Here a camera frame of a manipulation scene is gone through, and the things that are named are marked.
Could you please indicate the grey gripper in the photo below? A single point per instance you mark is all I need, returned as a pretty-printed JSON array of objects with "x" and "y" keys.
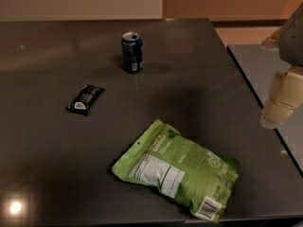
[{"x": 293, "y": 44}]

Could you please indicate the green rice chip bag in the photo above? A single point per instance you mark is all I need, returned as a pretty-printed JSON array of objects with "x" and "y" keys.
[{"x": 189, "y": 174}]

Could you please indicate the blue pepsi can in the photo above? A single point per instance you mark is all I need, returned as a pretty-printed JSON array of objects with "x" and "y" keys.
[{"x": 132, "y": 43}]

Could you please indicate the black snack bar wrapper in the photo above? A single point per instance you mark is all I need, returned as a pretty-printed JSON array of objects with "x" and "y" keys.
[{"x": 85, "y": 99}]

